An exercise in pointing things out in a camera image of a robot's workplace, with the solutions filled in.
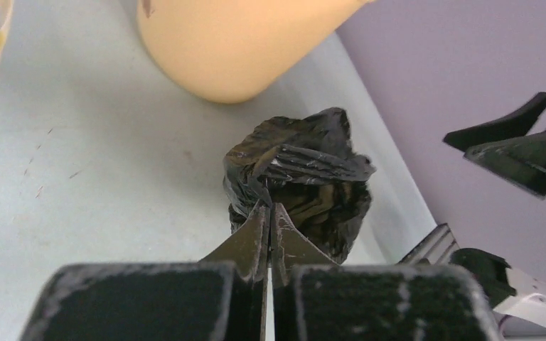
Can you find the black trash bag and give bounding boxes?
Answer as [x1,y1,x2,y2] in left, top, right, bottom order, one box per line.
[223,107,375,264]

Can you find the cream yellow trash bin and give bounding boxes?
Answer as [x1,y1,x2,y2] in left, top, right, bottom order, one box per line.
[136,0,364,104]

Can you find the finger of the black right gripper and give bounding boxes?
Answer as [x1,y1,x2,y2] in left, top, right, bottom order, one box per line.
[464,130,546,199]
[443,92,546,152]

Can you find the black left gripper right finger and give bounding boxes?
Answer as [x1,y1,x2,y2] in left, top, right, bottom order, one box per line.
[271,204,501,340]

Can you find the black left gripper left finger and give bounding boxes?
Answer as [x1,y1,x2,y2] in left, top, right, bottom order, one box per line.
[21,203,270,340]

